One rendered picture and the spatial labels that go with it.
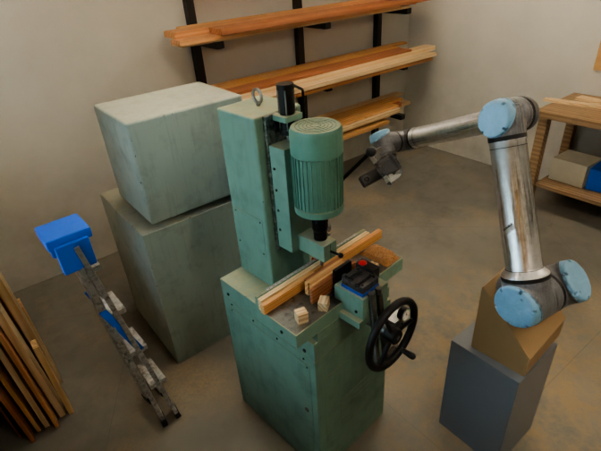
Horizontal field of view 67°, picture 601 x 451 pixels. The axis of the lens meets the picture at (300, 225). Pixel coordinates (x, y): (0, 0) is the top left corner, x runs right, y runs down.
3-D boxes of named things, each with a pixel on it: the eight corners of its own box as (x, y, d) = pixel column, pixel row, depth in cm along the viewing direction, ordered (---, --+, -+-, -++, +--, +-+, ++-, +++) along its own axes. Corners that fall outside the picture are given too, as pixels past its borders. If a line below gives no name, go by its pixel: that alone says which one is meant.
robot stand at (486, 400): (474, 388, 234) (491, 307, 205) (530, 427, 213) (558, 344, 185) (438, 421, 218) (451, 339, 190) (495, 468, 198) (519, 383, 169)
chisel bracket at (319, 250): (325, 266, 167) (324, 247, 163) (298, 252, 176) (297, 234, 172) (338, 258, 171) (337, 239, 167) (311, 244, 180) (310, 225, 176)
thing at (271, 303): (264, 315, 159) (263, 306, 157) (260, 312, 160) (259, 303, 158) (382, 237, 197) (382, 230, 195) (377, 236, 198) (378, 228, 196)
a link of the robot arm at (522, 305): (567, 318, 150) (539, 89, 141) (537, 336, 140) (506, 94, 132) (523, 310, 162) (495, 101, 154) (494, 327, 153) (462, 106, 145)
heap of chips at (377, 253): (386, 267, 178) (387, 259, 176) (359, 254, 187) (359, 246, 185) (400, 257, 183) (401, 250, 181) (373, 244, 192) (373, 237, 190)
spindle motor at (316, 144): (319, 227, 151) (316, 138, 135) (284, 210, 162) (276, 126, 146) (354, 208, 161) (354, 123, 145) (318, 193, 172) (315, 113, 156)
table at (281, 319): (317, 364, 146) (316, 351, 143) (257, 320, 165) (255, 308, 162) (422, 278, 180) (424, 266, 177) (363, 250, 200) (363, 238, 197)
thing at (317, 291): (312, 304, 162) (311, 291, 159) (309, 302, 163) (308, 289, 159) (355, 274, 175) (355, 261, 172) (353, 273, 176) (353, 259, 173)
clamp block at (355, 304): (362, 321, 157) (362, 302, 153) (334, 303, 166) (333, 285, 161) (387, 301, 166) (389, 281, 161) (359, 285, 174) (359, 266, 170)
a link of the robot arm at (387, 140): (383, 132, 200) (390, 159, 199) (363, 136, 194) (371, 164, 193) (397, 125, 192) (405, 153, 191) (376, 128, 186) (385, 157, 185)
